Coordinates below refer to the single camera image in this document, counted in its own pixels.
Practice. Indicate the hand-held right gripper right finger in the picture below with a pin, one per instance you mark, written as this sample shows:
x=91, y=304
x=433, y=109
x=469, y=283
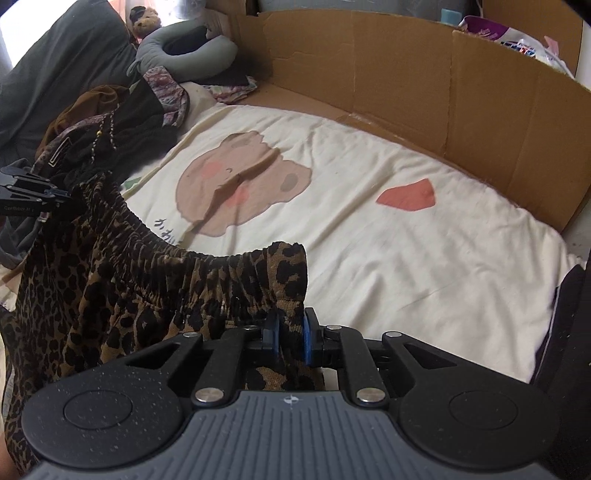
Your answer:
x=308, y=338

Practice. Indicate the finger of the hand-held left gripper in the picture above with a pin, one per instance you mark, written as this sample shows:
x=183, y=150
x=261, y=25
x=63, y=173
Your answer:
x=59, y=194

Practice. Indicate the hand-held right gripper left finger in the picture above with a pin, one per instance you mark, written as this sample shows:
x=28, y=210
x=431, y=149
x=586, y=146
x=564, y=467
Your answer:
x=273, y=338

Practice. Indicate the leopard print pants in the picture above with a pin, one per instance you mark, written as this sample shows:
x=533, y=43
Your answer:
x=138, y=286

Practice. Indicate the grey denim garment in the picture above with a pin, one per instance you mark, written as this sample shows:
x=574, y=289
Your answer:
x=18, y=242

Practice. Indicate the brown garment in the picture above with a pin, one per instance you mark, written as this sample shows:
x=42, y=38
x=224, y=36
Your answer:
x=92, y=99

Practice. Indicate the cream bear printed blanket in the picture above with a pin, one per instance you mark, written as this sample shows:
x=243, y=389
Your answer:
x=369, y=254

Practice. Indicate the dark grey cushion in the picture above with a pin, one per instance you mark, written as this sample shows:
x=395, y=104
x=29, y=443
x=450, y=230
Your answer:
x=55, y=60

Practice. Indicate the grey neck pillow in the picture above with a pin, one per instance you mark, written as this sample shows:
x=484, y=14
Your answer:
x=152, y=46

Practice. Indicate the teddy bear toy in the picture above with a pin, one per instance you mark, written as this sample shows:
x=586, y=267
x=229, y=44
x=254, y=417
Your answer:
x=145, y=21

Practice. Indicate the floral patterned cloth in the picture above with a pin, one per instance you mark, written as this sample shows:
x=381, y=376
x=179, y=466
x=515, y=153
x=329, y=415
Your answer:
x=231, y=92

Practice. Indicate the black folded garment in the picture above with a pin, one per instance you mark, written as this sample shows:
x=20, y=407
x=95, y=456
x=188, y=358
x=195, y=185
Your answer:
x=572, y=323

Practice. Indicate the brown cardboard sheet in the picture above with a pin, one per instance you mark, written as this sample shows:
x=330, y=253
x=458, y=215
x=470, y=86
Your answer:
x=415, y=83

